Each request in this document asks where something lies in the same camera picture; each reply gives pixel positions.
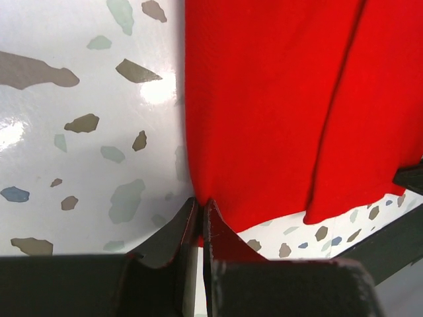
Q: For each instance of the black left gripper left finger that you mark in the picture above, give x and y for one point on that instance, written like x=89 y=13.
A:
x=161 y=276

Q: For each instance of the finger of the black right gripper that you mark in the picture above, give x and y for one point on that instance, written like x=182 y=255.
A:
x=410 y=178

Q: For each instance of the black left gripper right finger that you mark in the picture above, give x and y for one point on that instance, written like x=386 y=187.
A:
x=228 y=267

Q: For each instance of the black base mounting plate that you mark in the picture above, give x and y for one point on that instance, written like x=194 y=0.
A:
x=390 y=249

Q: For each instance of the bright red t-shirt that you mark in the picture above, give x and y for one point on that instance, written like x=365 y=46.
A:
x=301 y=106

